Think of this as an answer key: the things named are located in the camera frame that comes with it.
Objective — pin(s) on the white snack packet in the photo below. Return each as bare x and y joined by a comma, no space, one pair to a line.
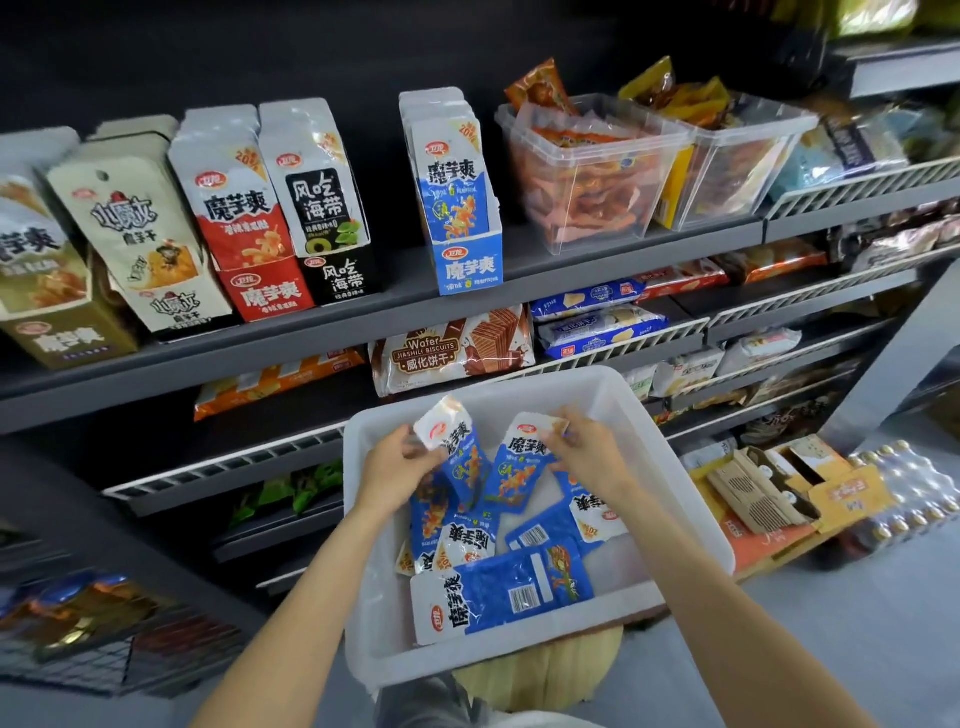
686,371
769,346

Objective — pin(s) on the person's grey clothing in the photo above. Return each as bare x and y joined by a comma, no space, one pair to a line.
420,705

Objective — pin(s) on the blue display box of snacks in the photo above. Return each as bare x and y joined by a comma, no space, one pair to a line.
457,210

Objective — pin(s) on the green snack packets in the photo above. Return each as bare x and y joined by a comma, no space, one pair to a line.
289,491

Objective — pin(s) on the gold display box of snacks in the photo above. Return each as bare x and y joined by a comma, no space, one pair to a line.
45,300

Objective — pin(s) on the light blue snack bags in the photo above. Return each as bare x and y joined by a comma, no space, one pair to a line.
832,154

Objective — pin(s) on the brown wafer biscuit packet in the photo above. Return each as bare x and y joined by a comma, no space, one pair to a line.
450,352

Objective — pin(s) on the orange biscuit packet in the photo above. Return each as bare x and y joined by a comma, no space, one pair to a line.
772,261

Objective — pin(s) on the heap of orange snack packets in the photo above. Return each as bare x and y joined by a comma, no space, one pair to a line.
585,161

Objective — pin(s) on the heap of yellow snack packets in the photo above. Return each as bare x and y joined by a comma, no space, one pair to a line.
686,101

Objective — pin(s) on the beige display box of snacks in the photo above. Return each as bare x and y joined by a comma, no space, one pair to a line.
142,247

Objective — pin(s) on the orange cracker packet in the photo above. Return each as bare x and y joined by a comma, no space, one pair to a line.
262,386

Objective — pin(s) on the flattened cardboard boxes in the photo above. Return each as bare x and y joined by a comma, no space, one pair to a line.
780,502

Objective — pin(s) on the red display box of snacks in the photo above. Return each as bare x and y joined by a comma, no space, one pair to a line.
244,240

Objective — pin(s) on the person's left hand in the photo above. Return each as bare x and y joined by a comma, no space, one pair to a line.
394,469

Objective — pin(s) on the green snack bags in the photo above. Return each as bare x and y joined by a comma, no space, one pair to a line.
874,15

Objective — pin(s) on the person's right thumb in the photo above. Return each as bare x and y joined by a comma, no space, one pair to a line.
556,448

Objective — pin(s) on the blue biscuit packet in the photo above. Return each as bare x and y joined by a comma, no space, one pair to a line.
600,330
589,298

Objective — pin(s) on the red biscuit packet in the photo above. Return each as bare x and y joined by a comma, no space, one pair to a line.
682,279

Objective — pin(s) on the person's left thumb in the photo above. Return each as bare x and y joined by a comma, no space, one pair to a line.
429,465

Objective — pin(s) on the clear plastic bin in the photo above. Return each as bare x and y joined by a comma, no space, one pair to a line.
731,172
600,195

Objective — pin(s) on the pile of blue packets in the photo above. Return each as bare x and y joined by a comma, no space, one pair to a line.
502,589

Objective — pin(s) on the person's right forearm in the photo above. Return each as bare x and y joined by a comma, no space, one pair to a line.
720,600

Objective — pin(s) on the wooden stool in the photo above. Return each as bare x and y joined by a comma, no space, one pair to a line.
540,671

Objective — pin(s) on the black display box of snacks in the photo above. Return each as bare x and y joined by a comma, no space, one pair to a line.
322,217

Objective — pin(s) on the person's left forearm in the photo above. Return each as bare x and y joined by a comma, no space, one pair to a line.
300,615

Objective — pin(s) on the white plastic bin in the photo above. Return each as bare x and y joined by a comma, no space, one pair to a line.
660,525

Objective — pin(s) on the person's right hand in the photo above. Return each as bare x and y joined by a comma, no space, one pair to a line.
596,461

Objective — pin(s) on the blue snack packet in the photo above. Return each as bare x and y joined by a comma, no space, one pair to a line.
517,469
461,450

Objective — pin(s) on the shrink-wrapped pack of bottles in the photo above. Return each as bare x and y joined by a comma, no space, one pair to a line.
911,487

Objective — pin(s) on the grey metal shelf unit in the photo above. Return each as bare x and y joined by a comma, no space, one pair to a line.
315,334

